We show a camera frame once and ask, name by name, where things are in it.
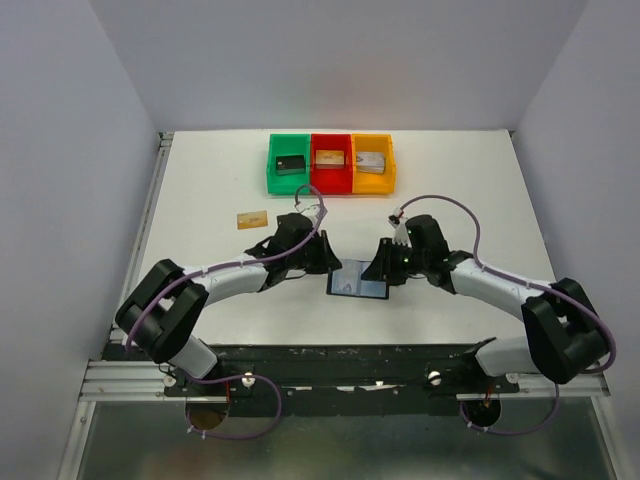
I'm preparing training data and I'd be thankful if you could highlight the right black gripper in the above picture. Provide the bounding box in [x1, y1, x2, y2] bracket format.
[360, 236, 428, 282]

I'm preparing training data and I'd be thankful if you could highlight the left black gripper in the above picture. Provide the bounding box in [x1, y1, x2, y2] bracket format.
[287, 230, 343, 275]

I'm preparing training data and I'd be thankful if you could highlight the silver credit card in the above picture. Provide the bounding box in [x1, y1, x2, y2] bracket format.
[329, 259, 368, 297]

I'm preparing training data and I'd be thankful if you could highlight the black leather card holder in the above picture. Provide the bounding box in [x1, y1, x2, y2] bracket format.
[326, 259, 389, 300]

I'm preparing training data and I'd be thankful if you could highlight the gold VIP card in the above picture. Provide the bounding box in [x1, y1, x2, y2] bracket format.
[236, 210, 269, 230]

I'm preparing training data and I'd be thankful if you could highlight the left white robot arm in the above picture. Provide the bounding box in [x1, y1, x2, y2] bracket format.
[115, 213, 342, 395]

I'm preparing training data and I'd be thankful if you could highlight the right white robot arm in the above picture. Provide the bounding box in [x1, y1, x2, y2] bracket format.
[361, 215, 610, 392]

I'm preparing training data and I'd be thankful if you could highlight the gold card in red bin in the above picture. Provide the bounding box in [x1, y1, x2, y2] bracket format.
[314, 150, 345, 169]

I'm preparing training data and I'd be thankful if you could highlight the black card in green bin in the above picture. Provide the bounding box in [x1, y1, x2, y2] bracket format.
[275, 155, 306, 176]

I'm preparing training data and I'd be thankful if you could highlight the silver card in orange bin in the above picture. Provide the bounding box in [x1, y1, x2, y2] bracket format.
[355, 151, 386, 175]

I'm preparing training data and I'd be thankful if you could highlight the red plastic bin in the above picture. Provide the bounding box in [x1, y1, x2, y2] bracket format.
[311, 133, 353, 195]

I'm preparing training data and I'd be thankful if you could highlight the green plastic bin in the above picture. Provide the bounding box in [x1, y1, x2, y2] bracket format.
[266, 133, 311, 195]

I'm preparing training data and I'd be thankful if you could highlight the orange plastic bin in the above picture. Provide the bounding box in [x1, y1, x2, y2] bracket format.
[352, 133, 396, 195]

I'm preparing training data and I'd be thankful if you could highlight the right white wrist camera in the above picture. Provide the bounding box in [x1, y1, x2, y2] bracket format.
[388, 209, 410, 247]

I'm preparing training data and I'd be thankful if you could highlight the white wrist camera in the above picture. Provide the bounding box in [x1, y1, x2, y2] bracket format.
[295, 203, 327, 227]
[388, 209, 410, 247]

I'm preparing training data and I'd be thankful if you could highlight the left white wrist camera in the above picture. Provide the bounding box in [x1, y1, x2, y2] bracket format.
[295, 203, 327, 227]

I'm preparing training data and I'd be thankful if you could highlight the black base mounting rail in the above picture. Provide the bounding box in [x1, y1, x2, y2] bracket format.
[102, 340, 586, 419]

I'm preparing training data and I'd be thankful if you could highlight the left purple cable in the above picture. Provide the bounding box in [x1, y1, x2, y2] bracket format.
[124, 184, 329, 441]

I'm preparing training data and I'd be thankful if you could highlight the purple cable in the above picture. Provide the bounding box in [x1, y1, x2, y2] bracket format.
[124, 184, 329, 441]
[388, 194, 617, 436]

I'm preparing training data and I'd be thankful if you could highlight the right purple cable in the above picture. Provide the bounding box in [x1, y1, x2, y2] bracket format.
[388, 194, 617, 436]

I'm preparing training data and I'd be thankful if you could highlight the aluminium frame rail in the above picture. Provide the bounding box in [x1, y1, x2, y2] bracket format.
[54, 130, 174, 480]

